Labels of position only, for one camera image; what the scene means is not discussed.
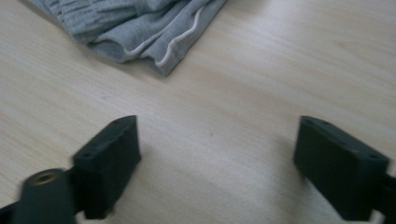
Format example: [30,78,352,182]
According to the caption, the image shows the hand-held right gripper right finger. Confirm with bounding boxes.
[292,115,390,222]

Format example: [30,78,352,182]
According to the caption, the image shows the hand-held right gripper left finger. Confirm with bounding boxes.
[72,115,142,220]

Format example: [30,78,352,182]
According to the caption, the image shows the grey pants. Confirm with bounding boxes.
[29,0,229,77]

